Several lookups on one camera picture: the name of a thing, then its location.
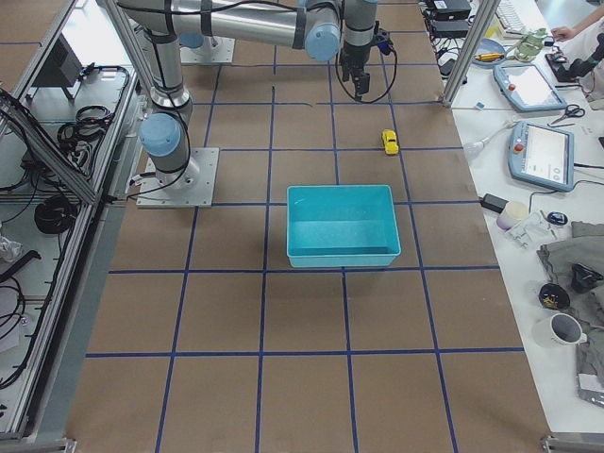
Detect yellow toy beetle car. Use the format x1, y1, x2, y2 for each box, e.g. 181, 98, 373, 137
381, 129, 399, 156

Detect person hand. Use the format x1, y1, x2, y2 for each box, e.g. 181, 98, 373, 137
551, 26, 578, 42

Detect paper cup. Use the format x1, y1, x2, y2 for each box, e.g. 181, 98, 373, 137
496, 201, 529, 230

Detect brown paper table cover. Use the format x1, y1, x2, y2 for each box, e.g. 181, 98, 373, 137
67, 1, 547, 452

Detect aluminium frame post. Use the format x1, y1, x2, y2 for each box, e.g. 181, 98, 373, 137
442, 0, 499, 108

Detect scissors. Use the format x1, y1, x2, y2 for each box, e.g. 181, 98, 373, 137
547, 104, 586, 127

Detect teach pendant upper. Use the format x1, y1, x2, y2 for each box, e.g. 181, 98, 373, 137
493, 64, 567, 112

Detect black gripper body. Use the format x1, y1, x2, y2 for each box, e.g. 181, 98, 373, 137
339, 44, 371, 81

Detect grey cloth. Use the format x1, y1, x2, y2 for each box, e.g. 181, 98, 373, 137
537, 222, 603, 407

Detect black bowl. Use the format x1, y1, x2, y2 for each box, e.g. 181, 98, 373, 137
538, 283, 570, 310

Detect teach pendant lower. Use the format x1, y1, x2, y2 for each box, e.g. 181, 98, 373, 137
507, 121, 575, 193

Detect teal plastic storage bin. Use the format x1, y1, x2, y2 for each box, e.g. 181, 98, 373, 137
286, 185, 401, 268

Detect teach pendant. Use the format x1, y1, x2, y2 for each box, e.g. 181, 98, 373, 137
493, 64, 567, 112
507, 121, 575, 193

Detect black power adapter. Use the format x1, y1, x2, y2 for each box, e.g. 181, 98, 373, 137
479, 193, 509, 214

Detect blue plate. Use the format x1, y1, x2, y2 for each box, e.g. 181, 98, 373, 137
472, 38, 506, 68

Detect green toy figure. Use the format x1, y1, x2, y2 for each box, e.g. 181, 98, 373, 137
513, 27, 548, 62

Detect white mug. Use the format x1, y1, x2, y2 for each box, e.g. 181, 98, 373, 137
532, 312, 587, 348

